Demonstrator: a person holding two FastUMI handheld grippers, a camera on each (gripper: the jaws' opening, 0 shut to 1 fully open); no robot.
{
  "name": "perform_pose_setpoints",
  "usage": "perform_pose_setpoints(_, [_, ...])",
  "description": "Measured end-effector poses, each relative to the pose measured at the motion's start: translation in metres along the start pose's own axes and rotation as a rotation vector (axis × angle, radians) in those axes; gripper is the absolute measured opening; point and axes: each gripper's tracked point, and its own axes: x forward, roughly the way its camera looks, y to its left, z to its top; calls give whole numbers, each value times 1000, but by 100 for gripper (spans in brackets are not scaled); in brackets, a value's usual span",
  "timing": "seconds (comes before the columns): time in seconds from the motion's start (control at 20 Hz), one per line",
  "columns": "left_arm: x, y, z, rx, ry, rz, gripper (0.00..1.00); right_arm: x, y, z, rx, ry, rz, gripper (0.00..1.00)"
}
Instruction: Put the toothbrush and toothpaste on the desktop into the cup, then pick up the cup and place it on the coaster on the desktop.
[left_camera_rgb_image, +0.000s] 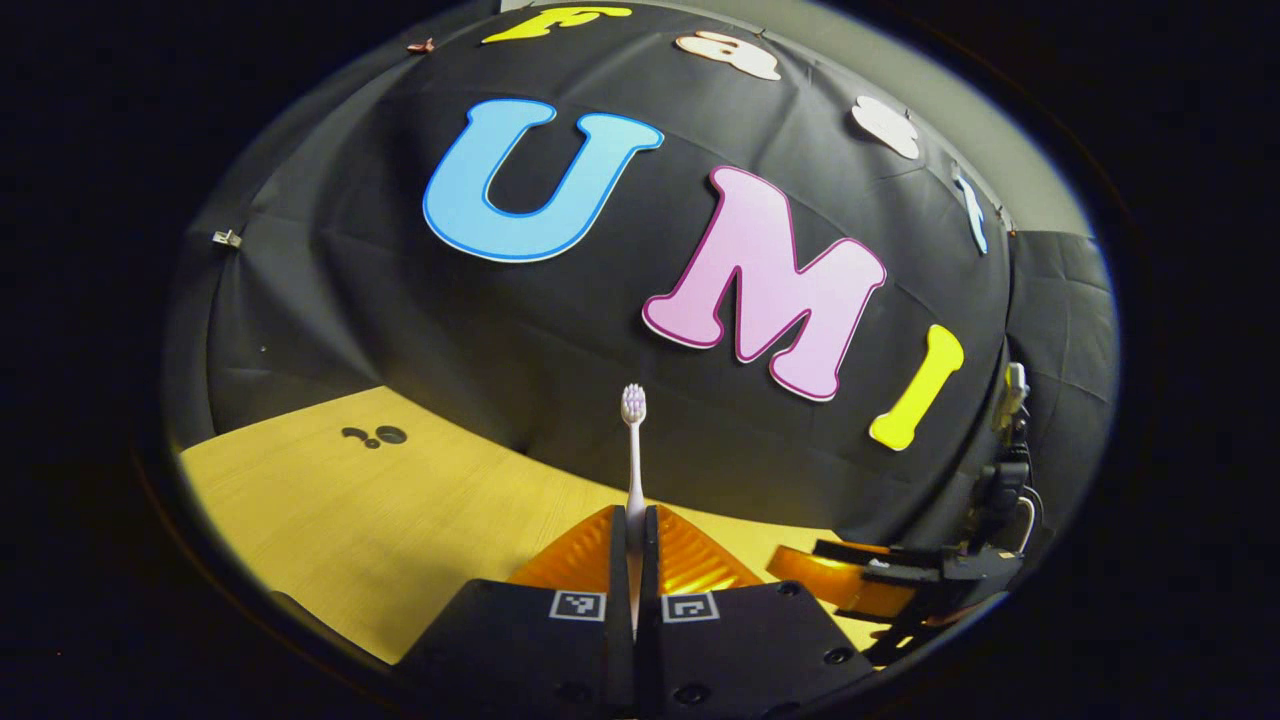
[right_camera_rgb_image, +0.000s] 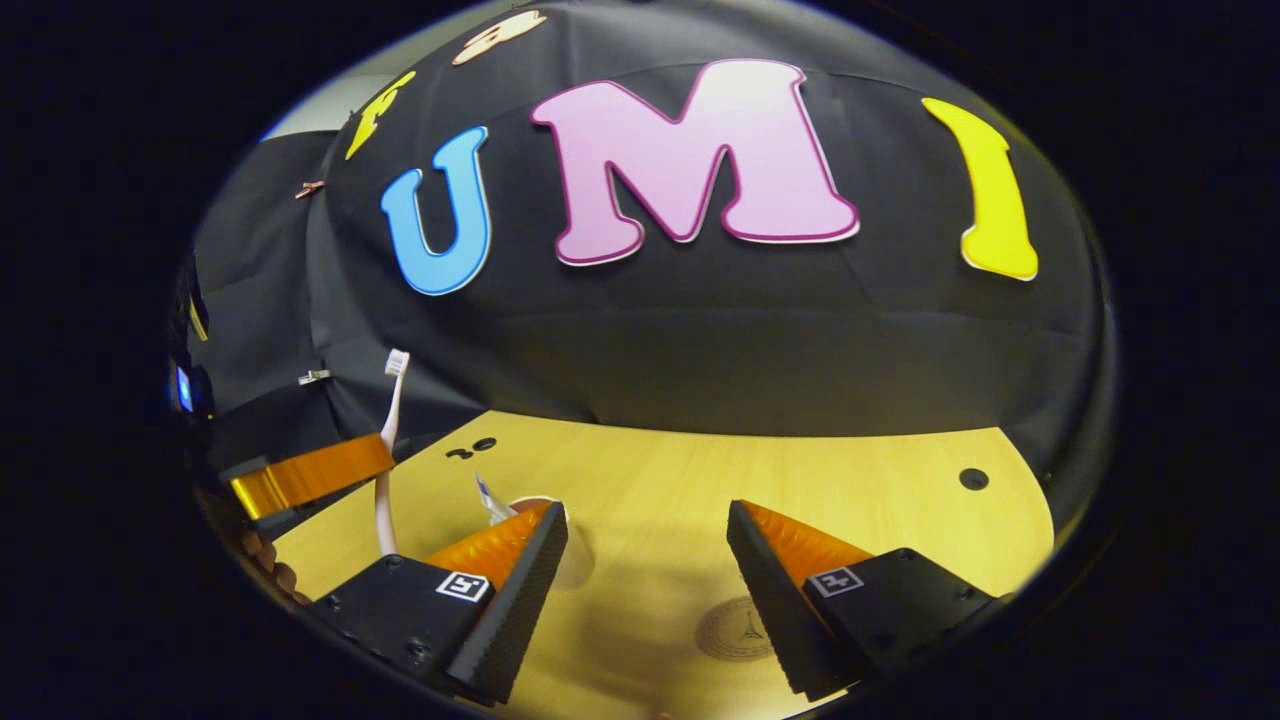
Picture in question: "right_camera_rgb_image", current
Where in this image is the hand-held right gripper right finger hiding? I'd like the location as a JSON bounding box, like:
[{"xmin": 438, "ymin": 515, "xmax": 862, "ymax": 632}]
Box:
[{"xmin": 727, "ymin": 500, "xmax": 1003, "ymax": 702}]

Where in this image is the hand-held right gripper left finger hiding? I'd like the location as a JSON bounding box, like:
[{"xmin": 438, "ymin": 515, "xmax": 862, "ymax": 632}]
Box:
[{"xmin": 308, "ymin": 500, "xmax": 570, "ymax": 707}]

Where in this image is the round cork coaster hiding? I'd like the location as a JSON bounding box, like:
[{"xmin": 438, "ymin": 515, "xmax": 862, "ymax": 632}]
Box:
[{"xmin": 695, "ymin": 596, "xmax": 777, "ymax": 664}]

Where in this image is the beige cup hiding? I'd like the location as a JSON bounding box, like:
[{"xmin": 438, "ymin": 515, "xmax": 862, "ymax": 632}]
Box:
[{"xmin": 507, "ymin": 495, "xmax": 597, "ymax": 591}]

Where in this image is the white toothbrush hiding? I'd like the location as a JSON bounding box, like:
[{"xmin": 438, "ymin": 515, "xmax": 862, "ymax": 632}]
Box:
[{"xmin": 373, "ymin": 348, "xmax": 412, "ymax": 558}]

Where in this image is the white toothpaste tube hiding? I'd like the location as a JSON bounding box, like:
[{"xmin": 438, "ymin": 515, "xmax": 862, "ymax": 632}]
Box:
[{"xmin": 473, "ymin": 473, "xmax": 517, "ymax": 526}]

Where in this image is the wooden desktop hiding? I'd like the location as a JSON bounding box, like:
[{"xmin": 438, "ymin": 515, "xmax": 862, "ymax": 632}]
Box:
[{"xmin": 270, "ymin": 410, "xmax": 1057, "ymax": 720}]

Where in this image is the black backdrop cloth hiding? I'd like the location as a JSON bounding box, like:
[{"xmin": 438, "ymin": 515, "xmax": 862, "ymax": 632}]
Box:
[{"xmin": 185, "ymin": 0, "xmax": 1113, "ymax": 501}]

